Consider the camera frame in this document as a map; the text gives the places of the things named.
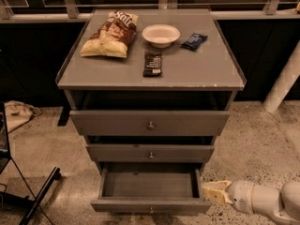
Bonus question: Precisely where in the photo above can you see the yellow brown chip bag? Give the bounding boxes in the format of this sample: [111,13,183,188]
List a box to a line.
[80,9,138,58]

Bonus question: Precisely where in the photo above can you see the grey drawer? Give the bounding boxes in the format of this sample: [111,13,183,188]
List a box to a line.
[70,110,229,136]
[91,163,210,215]
[86,143,215,163]

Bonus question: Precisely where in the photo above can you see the black metal stand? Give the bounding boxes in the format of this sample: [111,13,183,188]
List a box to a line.
[0,102,61,225]

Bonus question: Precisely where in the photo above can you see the white bowl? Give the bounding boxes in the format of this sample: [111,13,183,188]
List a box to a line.
[142,24,180,48]

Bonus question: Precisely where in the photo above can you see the grey top drawer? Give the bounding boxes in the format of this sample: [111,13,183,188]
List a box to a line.
[70,110,229,136]

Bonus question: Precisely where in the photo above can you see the grey drawer cabinet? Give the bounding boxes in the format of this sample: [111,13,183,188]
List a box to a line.
[55,8,248,173]

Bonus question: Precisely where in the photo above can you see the grey middle drawer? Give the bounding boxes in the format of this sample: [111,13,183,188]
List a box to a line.
[86,143,215,163]

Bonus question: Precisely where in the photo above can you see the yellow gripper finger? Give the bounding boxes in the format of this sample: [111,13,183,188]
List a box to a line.
[202,180,233,204]

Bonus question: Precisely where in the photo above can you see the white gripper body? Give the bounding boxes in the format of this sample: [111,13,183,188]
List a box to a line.
[227,180,254,215]

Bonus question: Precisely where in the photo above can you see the dark chocolate bar wrapper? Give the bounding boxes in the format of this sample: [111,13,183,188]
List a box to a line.
[142,52,162,77]

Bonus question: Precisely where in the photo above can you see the blue snack packet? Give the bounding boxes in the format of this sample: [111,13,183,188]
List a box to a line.
[181,33,207,52]

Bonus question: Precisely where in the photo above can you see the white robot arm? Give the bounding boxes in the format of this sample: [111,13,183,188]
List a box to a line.
[202,42,300,225]

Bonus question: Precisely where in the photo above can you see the beige cloth bag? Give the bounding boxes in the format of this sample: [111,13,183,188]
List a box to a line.
[5,100,42,132]

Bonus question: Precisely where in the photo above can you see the grey bottom drawer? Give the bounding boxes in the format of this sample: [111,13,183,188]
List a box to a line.
[91,163,210,215]

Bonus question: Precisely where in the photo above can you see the metal window railing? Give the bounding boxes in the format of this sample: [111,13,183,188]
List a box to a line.
[0,0,300,23]

